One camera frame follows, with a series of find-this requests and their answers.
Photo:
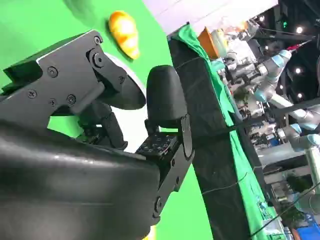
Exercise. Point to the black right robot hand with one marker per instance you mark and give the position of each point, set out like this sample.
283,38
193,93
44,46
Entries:
62,175

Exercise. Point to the orange toy bread roll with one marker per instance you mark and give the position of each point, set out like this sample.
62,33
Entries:
125,32

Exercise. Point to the white toy bread roll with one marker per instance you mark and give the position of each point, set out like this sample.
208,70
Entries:
152,235

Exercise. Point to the green table cloth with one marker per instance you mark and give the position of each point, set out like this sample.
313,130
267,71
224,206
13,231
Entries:
50,22

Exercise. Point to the black panel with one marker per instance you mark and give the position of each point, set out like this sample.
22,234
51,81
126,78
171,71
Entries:
215,155

